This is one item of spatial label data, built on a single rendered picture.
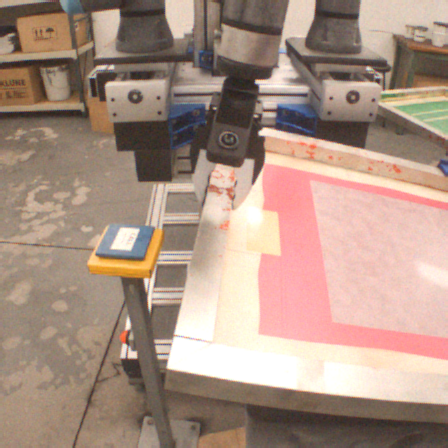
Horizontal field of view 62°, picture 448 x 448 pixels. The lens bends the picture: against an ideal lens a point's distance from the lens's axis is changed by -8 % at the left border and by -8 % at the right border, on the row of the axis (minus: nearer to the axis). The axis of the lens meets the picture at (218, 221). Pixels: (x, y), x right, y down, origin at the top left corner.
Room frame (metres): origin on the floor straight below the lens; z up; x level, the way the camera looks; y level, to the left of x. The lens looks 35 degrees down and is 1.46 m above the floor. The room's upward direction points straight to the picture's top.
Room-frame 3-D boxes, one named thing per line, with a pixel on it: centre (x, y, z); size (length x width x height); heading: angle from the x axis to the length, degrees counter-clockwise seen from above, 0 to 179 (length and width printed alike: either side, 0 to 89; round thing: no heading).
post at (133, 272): (0.63, 0.19, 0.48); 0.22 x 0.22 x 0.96; 84
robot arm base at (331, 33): (1.08, -0.30, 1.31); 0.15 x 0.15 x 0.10
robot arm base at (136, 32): (1.07, 0.19, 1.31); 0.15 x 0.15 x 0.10
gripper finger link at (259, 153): (0.49, -0.04, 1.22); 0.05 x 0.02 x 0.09; 84
